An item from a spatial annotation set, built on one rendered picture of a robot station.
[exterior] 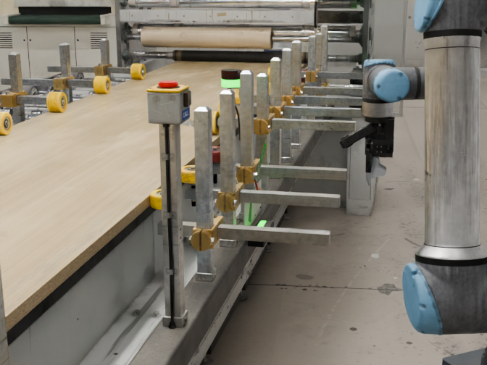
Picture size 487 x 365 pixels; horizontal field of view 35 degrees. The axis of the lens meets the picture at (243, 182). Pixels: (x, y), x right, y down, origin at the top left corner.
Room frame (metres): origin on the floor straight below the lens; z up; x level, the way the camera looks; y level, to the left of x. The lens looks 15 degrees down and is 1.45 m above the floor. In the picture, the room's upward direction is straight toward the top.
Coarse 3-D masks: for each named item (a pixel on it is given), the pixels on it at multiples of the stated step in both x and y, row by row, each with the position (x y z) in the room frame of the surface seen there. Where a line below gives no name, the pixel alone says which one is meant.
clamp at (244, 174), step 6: (258, 162) 2.37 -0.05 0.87; (240, 168) 2.30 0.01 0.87; (246, 168) 2.29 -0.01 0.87; (252, 168) 2.29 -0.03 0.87; (240, 174) 2.28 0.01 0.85; (246, 174) 2.28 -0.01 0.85; (252, 174) 2.29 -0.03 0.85; (240, 180) 2.28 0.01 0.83; (246, 180) 2.28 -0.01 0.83; (252, 180) 2.29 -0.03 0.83
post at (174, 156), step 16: (160, 128) 1.57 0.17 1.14; (176, 128) 1.57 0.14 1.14; (160, 144) 1.57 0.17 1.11; (176, 144) 1.56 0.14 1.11; (160, 160) 1.57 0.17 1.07; (176, 160) 1.56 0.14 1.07; (176, 176) 1.56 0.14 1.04; (176, 192) 1.56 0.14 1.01; (176, 208) 1.56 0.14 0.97; (176, 224) 1.56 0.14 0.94; (176, 240) 1.56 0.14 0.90; (176, 256) 1.56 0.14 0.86; (176, 272) 1.56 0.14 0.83; (176, 288) 1.56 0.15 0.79; (176, 304) 1.56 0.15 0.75; (176, 320) 1.56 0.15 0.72
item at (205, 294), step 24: (312, 144) 3.55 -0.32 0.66; (240, 216) 2.30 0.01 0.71; (264, 216) 2.38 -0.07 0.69; (240, 240) 2.11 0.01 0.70; (216, 264) 1.93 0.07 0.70; (240, 264) 2.04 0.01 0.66; (192, 288) 1.77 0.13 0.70; (216, 288) 1.78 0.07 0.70; (192, 312) 1.63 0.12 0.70; (216, 312) 1.77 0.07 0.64; (168, 336) 1.51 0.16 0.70; (192, 336) 1.56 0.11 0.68; (144, 360) 1.41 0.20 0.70; (168, 360) 1.41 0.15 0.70
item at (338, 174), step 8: (216, 168) 2.37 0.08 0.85; (264, 168) 2.34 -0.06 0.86; (272, 168) 2.33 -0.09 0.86; (280, 168) 2.33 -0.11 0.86; (288, 168) 2.32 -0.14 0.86; (296, 168) 2.32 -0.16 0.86; (304, 168) 2.32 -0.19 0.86; (312, 168) 2.32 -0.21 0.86; (320, 168) 2.32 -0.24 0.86; (328, 168) 2.32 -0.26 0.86; (336, 168) 2.32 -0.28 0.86; (272, 176) 2.33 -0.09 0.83; (280, 176) 2.33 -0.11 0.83; (288, 176) 2.32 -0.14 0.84; (296, 176) 2.32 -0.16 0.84; (304, 176) 2.31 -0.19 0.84; (312, 176) 2.30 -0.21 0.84; (320, 176) 2.30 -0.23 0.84; (328, 176) 2.29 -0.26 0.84; (336, 176) 2.29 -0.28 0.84; (344, 176) 2.28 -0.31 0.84
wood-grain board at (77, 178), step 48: (96, 96) 3.47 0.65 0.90; (144, 96) 3.46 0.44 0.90; (192, 96) 3.46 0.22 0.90; (0, 144) 2.50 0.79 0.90; (48, 144) 2.49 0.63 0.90; (96, 144) 2.49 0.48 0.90; (144, 144) 2.48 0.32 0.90; (192, 144) 2.48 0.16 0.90; (0, 192) 1.93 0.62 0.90; (48, 192) 1.93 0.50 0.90; (96, 192) 1.93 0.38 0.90; (144, 192) 1.92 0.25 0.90; (0, 240) 1.56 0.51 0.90; (48, 240) 1.56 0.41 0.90; (96, 240) 1.56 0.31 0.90; (48, 288) 1.34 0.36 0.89
